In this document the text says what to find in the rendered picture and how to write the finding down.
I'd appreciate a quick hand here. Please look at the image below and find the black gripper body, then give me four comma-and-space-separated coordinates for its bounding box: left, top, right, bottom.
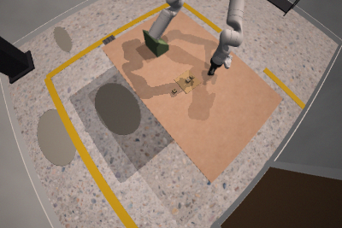
210, 57, 222, 70

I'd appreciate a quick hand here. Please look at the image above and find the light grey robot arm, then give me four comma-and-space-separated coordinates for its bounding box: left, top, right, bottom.
148, 0, 245, 69

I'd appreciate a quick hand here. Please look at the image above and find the tan square mat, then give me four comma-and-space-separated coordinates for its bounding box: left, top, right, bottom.
174, 69, 201, 94

